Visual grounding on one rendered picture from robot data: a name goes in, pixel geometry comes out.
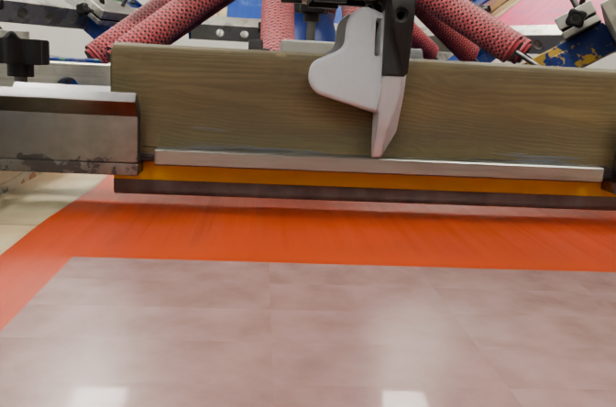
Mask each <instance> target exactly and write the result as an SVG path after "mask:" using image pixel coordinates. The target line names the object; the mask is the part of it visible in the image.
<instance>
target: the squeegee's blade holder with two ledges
mask: <svg viewBox="0 0 616 407"><path fill-rule="evenodd" d="M154 164H155V165H160V166H184V167H207V168H230V169H254V170H277V171H323V172H346V173H369V174H393V175H416V176H439V177H463V178H486V179H509V180H533V181H556V182H602V180H603V173H604V168H602V167H599V166H596V165H588V164H566V163H544V162H522V161H500V160H478V159H436V158H414V157H392V156H381V157H380V158H372V157H371V156H370V155H347V154H326V153H304V152H282V151H260V150H238V149H217V148H174V147H156V148H155V150H154Z"/></svg>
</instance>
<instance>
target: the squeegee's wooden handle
mask: <svg viewBox="0 0 616 407"><path fill-rule="evenodd" d="M326 55H328V54H327V53H311V52H294V51H277V50H261V49H229V48H212V47H195V46H179V45H162V44H146V43H129V42H115V44H114V45H113V47H112V48H111V54H110V92H117V93H135V94H137V99H138V103H139V108H140V160H141V161H154V150H155V148H156V147H174V148H196V149H238V150H260V151H282V152H304V153H326V154H347V155H370V152H371V135H372V119H373V113H371V112H369V111H366V110H363V109H360V108H357V107H355V106H352V105H349V104H344V103H341V102H338V101H336V100H333V99H330V98H327V97H324V96H322V95H320V94H318V93H316V92H315V91H314V90H313V89H312V87H311V85H310V84H309V79H308V75H309V69H310V66H311V65H312V63H313V62H314V61H316V60H317V59H320V58H322V57H323V56H326ZM615 149H616V70H608V69H591V68H575V67H558V66H542V65H525V64H509V63H492V62H475V61H459V60H427V59H410V60H409V68H408V73H407V74H406V82H405V88H404V95H403V99H402V105H401V112H400V117H399V122H398V127H397V131H396V133H395V134H394V136H393V138H392V139H391V141H390V143H389V145H388V146H387V147H386V149H385V151H384V152H383V154H382V156H392V157H414V158H436V159H458V160H500V161H522V162H544V163H566V164H588V165H596V166H599V167H602V168H604V173H603V180H611V175H612V168H613V162H614V155H615Z"/></svg>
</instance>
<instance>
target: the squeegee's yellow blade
mask: <svg viewBox="0 0 616 407"><path fill-rule="evenodd" d="M114 178H117V179H141V180H166V181H190V182H239V183H263V184H288V185H312V186H336V187H361V188H385V189H410V190H435V191H459V192H484V193H531V194H556V195H580V196H605V197H616V194H614V193H611V192H607V191H604V190H602V189H601V182H578V181H533V180H509V179H486V178H463V177H439V176H416V175H393V174H369V173H346V172H323V171H299V170H254V169H230V168H207V167H184V166H160V165H155V164H154V161H143V171H142V172H140V173H139V175H138V176H127V175H114Z"/></svg>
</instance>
